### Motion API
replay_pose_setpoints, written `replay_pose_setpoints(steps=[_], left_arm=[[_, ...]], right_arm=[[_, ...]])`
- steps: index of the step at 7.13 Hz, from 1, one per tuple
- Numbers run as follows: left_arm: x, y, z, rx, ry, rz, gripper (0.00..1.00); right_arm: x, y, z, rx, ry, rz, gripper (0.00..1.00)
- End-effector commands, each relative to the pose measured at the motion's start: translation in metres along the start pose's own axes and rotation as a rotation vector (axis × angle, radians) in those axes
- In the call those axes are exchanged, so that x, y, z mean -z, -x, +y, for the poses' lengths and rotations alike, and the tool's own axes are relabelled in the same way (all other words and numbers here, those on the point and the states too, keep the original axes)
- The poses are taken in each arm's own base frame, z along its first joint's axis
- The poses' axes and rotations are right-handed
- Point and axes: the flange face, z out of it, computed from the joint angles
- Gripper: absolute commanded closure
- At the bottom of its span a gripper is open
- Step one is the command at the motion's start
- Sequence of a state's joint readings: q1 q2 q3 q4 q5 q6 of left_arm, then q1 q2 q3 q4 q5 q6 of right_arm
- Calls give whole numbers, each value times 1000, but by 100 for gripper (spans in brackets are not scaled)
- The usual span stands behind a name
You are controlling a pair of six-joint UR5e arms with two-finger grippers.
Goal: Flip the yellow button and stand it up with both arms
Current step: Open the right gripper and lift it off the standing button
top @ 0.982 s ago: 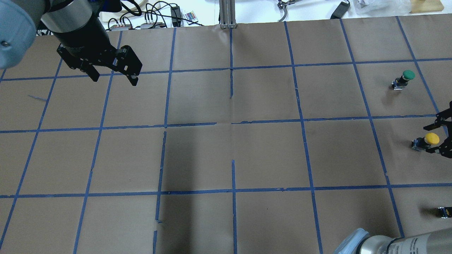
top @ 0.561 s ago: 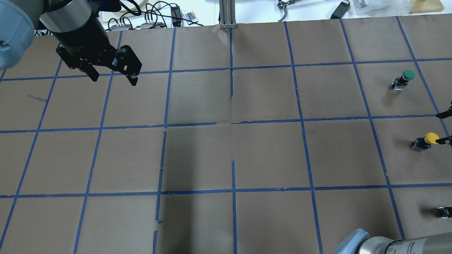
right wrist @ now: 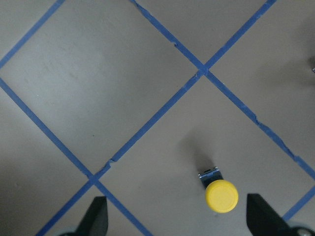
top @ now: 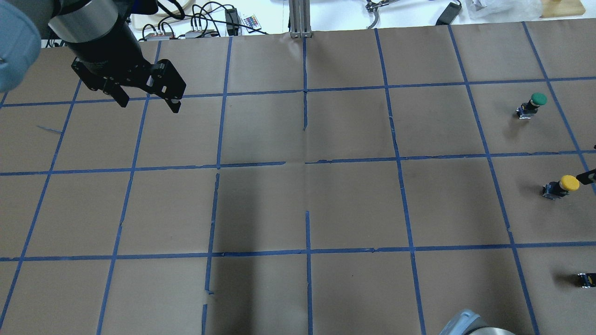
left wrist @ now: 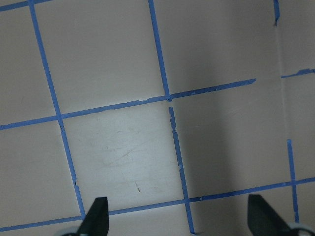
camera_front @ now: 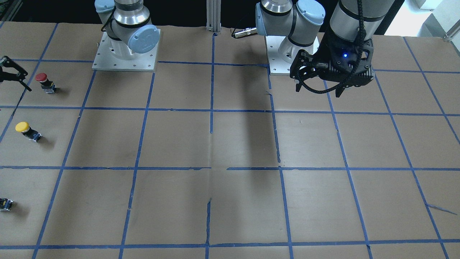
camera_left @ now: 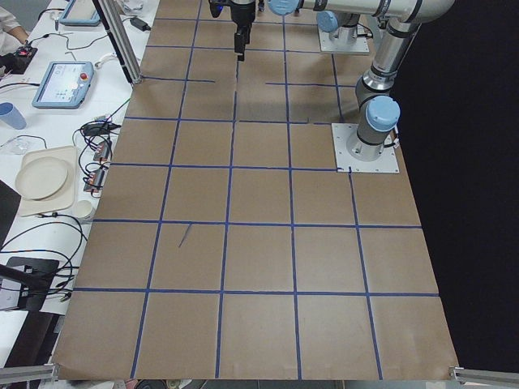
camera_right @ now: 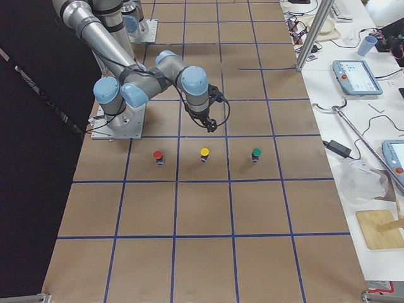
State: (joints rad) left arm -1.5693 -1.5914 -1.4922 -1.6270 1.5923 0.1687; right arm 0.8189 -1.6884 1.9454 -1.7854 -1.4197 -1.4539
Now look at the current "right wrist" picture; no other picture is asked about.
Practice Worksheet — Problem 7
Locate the yellow push button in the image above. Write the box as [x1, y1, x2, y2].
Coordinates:
[198, 167, 239, 213]

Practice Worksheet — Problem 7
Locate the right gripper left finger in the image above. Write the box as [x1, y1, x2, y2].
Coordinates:
[61, 196, 108, 236]

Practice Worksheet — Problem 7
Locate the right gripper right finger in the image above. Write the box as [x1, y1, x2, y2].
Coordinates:
[246, 193, 315, 236]

